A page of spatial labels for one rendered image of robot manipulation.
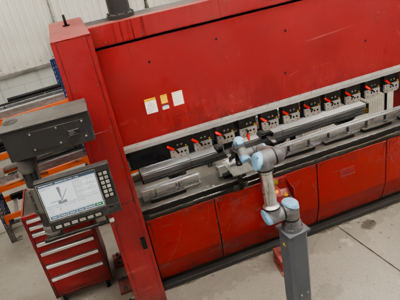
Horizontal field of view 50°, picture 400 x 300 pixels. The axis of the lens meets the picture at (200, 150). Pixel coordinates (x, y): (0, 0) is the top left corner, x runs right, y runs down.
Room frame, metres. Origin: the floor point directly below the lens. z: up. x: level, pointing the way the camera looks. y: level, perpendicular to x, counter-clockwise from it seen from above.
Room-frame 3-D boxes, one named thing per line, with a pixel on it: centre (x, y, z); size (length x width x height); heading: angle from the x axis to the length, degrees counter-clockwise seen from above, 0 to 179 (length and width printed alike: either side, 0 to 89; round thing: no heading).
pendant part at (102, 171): (2.34, 0.80, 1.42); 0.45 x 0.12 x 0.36; 102
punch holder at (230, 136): (3.17, -0.22, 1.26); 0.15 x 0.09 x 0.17; 104
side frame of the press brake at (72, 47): (3.11, 0.75, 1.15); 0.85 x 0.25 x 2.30; 14
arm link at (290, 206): (2.41, -0.53, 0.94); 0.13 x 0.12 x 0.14; 104
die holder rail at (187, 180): (3.05, 0.29, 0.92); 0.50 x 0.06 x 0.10; 104
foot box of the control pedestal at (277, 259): (2.87, -0.57, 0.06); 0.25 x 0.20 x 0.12; 8
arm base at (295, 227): (2.41, -0.54, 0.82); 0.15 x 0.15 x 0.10
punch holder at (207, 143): (3.12, -0.02, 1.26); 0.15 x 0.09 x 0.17; 104
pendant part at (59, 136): (2.41, 0.86, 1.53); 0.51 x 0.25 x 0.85; 102
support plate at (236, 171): (3.03, -0.28, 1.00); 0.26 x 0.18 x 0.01; 14
